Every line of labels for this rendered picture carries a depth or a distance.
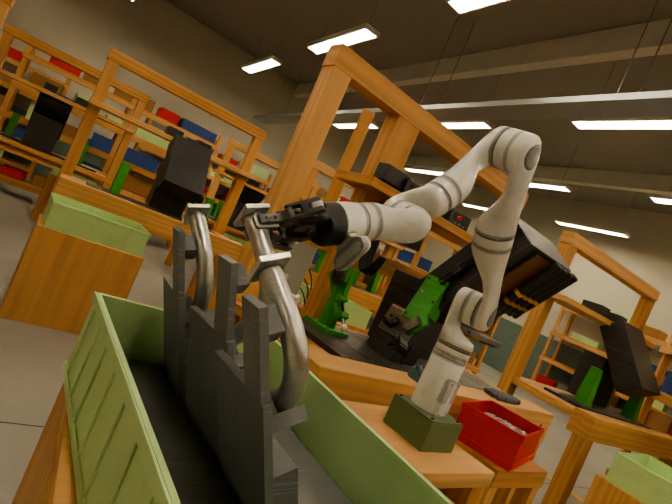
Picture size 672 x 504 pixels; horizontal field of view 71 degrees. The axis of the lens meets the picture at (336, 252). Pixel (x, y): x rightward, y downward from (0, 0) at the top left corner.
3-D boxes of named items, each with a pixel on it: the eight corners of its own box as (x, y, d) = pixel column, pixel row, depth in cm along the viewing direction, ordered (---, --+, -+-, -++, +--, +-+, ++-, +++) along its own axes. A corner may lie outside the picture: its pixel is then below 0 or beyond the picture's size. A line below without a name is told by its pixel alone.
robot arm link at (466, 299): (456, 282, 121) (429, 342, 121) (491, 296, 115) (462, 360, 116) (466, 287, 128) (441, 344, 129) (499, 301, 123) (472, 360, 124)
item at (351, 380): (542, 444, 223) (554, 415, 222) (299, 416, 130) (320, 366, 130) (516, 427, 234) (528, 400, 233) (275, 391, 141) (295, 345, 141)
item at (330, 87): (455, 363, 270) (522, 208, 269) (233, 300, 177) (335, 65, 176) (443, 356, 277) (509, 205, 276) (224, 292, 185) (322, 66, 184)
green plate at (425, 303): (430, 333, 190) (458, 291, 193) (420, 325, 185) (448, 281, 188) (411, 323, 199) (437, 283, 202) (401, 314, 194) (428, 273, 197)
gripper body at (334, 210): (318, 218, 85) (273, 220, 79) (342, 191, 79) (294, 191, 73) (332, 254, 82) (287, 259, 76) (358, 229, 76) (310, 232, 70)
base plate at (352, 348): (507, 399, 221) (508, 395, 221) (340, 362, 153) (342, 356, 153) (441, 360, 254) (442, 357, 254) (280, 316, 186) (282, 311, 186)
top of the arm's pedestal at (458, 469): (489, 487, 120) (496, 473, 120) (414, 490, 100) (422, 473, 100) (404, 420, 145) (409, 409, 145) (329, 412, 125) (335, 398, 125)
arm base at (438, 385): (449, 416, 123) (475, 357, 123) (433, 416, 116) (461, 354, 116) (421, 397, 129) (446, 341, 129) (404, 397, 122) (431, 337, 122)
